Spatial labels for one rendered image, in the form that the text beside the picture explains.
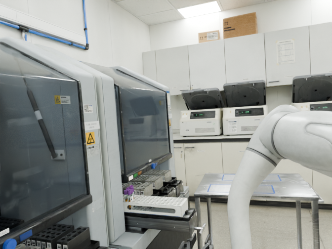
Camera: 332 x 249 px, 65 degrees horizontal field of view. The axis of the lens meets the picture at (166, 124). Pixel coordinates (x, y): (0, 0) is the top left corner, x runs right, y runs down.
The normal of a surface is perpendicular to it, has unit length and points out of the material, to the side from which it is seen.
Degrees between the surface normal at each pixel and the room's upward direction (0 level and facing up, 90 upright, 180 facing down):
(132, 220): 90
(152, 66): 90
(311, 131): 62
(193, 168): 90
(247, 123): 90
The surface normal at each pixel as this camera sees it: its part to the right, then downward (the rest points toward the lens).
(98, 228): 0.93, -0.04
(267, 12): -0.36, 0.07
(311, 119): -0.64, -0.69
